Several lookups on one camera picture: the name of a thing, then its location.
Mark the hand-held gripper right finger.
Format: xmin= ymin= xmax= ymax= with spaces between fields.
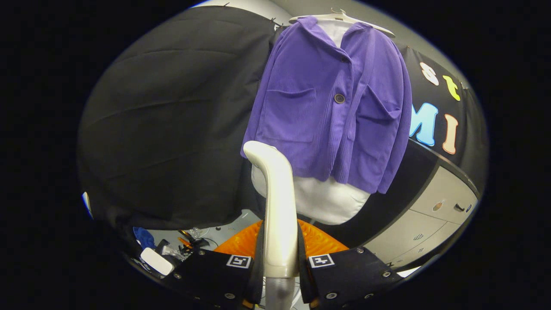
xmin=297 ymin=219 xmax=405 ymax=310

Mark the black backdrop cloth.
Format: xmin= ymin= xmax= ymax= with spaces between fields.
xmin=77 ymin=6 xmax=489 ymax=248

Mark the white garment steamer head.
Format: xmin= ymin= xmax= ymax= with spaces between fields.
xmin=243 ymin=141 xmax=300 ymax=278

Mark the purple button jacket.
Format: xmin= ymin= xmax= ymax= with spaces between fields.
xmin=240 ymin=16 xmax=413 ymax=194

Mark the grey cabinet with black top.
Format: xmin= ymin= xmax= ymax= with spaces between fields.
xmin=364 ymin=140 xmax=480 ymax=272

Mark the white plastic clothes hanger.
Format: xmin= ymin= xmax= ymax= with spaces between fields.
xmin=288 ymin=9 xmax=396 ymax=37

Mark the white flat rounded device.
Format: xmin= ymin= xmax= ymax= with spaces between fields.
xmin=140 ymin=248 xmax=175 ymax=276

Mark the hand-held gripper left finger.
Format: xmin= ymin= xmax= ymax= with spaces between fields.
xmin=172 ymin=220 xmax=265 ymax=310

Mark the blue cloth item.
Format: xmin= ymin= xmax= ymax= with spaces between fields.
xmin=133 ymin=227 xmax=156 ymax=250

